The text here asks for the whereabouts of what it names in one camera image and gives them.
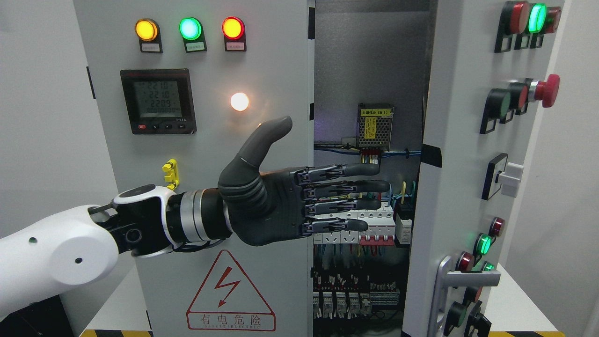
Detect green indicator light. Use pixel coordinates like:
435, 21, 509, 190
178, 17, 207, 53

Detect red emergency stop button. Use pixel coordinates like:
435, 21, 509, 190
526, 74, 561, 108

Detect white glowing indicator light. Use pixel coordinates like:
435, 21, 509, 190
230, 92, 250, 112

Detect red indicator light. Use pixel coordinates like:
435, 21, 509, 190
222, 16, 247, 52

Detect black digital power meter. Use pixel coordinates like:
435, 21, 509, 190
120, 68, 197, 135

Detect silver door handle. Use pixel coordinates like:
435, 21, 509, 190
426, 256, 501, 337

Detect white din rail sockets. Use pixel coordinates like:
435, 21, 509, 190
312, 212, 361, 245

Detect red electric warning sticker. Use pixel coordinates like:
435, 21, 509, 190
186, 250, 276, 331

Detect black white surge protector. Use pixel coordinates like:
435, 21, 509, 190
394, 201, 415, 248

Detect grey cabinet door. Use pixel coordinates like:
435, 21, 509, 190
402, 0, 564, 337
73, 0, 314, 337

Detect metal mesh power supply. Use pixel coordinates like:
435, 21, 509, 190
357, 103, 395, 151

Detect yellow terminal connector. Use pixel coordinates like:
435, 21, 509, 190
162, 158, 180, 190

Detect yellow indicator light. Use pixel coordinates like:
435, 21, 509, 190
135, 18, 163, 53

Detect white selector switch right door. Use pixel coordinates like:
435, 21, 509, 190
481, 152, 524, 200

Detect relay terminal block row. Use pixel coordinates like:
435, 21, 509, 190
312, 270, 401, 320

